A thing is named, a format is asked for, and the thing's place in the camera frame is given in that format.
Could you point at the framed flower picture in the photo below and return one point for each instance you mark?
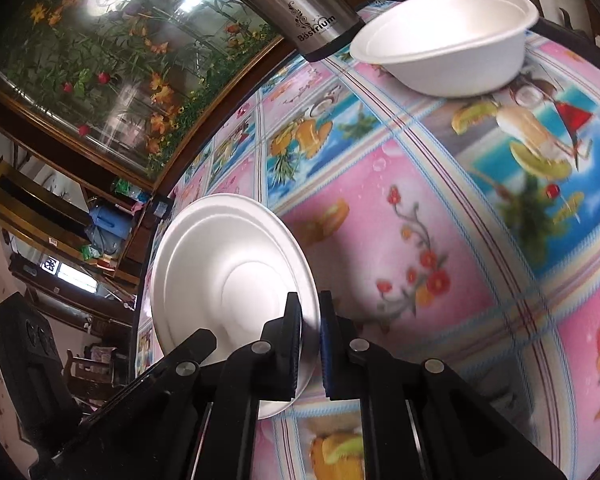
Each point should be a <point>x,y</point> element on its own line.
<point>80,60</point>

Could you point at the wooden chair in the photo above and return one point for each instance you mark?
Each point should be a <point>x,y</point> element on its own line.
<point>75,370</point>

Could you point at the white foam plate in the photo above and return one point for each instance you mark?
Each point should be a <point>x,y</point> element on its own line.
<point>215,260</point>

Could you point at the printed colourful tablecloth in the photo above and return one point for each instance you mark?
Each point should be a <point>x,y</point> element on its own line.
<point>430,210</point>

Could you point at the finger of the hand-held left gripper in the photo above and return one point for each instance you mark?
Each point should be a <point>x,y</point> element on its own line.
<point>190,347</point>

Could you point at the white foam bowl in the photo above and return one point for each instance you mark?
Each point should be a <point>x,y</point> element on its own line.
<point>455,65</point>

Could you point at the steel thermos flask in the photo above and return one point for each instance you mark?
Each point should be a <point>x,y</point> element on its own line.
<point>300,10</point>

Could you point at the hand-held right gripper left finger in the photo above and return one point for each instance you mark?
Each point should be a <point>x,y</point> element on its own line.
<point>294,355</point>

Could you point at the wooden glass cabinet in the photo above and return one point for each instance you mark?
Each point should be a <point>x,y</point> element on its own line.
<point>10,185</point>

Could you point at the blue water jug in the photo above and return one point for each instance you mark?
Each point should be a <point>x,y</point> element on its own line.
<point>107,222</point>

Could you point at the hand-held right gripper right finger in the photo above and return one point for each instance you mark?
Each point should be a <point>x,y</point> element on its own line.
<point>327,357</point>

